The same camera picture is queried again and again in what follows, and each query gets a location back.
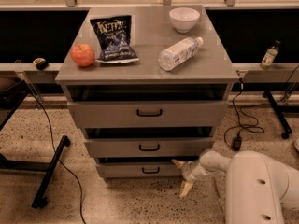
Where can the white bowl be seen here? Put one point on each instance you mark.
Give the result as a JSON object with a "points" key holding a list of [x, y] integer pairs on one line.
{"points": [[184, 19]]}

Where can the clear plastic water bottle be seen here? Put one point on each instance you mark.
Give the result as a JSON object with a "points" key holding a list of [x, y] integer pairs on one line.
{"points": [[179, 53]]}

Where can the red apple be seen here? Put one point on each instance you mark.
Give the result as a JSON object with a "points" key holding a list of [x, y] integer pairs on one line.
{"points": [[82, 54]]}

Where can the grey top drawer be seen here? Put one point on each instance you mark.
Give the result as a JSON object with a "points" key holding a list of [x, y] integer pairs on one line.
{"points": [[147, 114]]}

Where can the black kettle chips bag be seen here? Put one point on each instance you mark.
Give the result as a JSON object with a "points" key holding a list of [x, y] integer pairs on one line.
{"points": [[114, 36]]}

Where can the grey middle drawer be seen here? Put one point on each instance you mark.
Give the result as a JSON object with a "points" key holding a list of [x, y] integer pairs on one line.
{"points": [[146, 147]]}

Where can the black stand left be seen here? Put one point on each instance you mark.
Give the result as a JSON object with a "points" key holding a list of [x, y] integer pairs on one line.
{"points": [[12, 92]]}

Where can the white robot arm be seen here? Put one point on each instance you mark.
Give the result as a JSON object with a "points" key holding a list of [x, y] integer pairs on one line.
{"points": [[257, 187]]}

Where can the black stand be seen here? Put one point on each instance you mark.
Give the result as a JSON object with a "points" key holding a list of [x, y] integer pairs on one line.
{"points": [[280, 110], [12, 92]]}

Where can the white red sneaker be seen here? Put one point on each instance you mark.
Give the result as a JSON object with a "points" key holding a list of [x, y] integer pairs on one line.
{"points": [[296, 144]]}

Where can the grey drawer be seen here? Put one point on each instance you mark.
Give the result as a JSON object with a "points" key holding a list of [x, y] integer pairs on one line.
{"points": [[138, 170], [147, 114], [146, 147]]}

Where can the black power adapter with cable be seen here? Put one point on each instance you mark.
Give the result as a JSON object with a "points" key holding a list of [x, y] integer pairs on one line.
{"points": [[240, 126]]}

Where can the black stand right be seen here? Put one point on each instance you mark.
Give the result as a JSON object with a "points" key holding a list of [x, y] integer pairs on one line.
{"points": [[280, 110]]}

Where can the grey bottom drawer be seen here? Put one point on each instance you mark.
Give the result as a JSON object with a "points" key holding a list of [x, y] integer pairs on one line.
{"points": [[138, 170]]}

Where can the grey drawer cabinet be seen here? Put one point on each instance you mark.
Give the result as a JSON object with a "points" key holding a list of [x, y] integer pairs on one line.
{"points": [[208, 76]]}

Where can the small black yellow device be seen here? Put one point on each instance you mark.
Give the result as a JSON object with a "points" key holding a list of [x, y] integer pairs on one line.
{"points": [[40, 63]]}

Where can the small glass oil bottle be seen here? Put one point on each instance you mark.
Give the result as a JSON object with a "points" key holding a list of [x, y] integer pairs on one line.
{"points": [[270, 55]]}

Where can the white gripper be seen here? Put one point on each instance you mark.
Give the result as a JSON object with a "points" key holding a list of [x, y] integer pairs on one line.
{"points": [[188, 172]]}

